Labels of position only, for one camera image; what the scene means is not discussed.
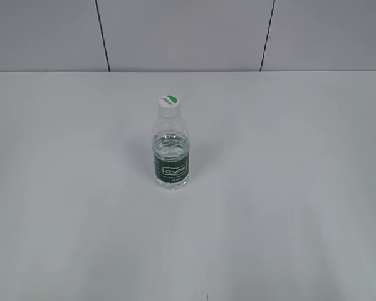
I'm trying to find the clear Cestbon water bottle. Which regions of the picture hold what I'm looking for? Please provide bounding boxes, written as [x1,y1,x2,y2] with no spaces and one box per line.
[152,114,190,190]

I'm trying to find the white green bottle cap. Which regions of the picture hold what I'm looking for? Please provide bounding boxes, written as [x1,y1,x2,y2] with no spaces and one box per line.
[157,95,180,118]

